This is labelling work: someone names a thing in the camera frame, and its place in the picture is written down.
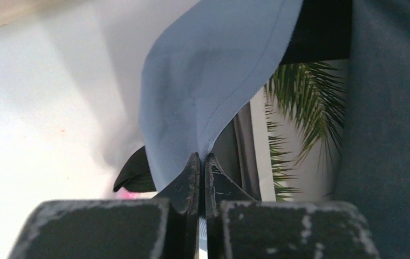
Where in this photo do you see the blue student backpack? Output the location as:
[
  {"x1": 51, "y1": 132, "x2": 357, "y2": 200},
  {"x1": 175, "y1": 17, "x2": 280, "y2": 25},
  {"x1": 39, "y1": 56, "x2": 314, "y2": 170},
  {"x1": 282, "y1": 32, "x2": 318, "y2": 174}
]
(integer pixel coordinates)
[{"x1": 113, "y1": 0, "x2": 410, "y2": 259}]

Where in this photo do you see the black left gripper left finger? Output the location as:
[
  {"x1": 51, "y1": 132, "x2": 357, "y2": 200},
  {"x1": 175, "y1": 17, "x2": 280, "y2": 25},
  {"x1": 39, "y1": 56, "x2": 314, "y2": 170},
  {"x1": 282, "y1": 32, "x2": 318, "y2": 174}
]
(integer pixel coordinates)
[{"x1": 9, "y1": 153, "x2": 201, "y2": 258}]

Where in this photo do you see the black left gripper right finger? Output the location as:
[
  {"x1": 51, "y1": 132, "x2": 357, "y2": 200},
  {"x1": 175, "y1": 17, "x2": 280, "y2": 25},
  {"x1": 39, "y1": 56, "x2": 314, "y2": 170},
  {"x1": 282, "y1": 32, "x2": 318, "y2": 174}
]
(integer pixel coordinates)
[{"x1": 204, "y1": 154, "x2": 380, "y2": 258}]

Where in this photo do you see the beige snap wallet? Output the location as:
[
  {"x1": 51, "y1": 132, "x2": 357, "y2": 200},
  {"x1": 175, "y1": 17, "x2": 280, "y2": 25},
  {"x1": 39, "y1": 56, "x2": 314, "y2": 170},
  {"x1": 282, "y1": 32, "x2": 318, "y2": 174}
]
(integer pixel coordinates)
[{"x1": 0, "y1": 0, "x2": 73, "y2": 27}]

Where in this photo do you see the white palm leaf book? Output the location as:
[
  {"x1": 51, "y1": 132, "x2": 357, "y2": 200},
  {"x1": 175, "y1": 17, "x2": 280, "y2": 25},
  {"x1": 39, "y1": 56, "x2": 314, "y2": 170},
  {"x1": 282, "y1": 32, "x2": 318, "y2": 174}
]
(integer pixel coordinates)
[{"x1": 248, "y1": 59, "x2": 348, "y2": 201}]

